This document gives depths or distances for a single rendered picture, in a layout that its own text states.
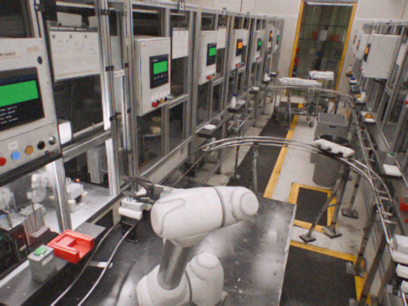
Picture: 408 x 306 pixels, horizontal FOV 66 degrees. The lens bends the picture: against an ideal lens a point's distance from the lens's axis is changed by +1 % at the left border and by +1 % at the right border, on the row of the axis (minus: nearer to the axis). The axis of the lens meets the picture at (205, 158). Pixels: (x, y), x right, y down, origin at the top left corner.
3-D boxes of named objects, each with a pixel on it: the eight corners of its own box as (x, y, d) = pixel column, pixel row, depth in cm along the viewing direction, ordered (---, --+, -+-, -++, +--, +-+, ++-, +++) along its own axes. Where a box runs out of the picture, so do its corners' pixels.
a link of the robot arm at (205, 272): (227, 302, 146) (232, 265, 137) (190, 313, 139) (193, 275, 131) (213, 277, 160) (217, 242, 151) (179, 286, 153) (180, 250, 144)
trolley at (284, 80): (274, 125, 655) (282, 78, 616) (270, 117, 707) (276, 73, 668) (316, 127, 655) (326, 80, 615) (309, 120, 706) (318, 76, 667)
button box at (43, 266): (43, 282, 129) (38, 260, 124) (27, 277, 131) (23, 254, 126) (57, 269, 136) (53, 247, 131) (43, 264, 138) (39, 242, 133)
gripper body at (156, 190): (166, 198, 161) (150, 194, 164) (166, 183, 158) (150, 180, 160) (159, 205, 155) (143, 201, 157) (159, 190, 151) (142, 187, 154)
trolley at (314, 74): (329, 116, 736) (338, 74, 697) (303, 114, 746) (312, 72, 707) (324, 108, 812) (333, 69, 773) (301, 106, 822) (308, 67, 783)
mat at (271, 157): (265, 216, 343) (265, 215, 342) (214, 204, 360) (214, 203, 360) (303, 103, 850) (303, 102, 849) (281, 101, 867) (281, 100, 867)
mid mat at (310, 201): (337, 236, 318) (337, 235, 317) (282, 222, 334) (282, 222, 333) (335, 191, 405) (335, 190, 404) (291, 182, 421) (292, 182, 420)
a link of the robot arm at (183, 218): (187, 308, 143) (139, 323, 135) (178, 274, 153) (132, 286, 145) (233, 217, 88) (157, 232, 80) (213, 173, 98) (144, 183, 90)
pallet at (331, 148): (310, 150, 316) (312, 140, 312) (319, 147, 325) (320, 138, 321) (344, 162, 291) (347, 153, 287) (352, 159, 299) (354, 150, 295)
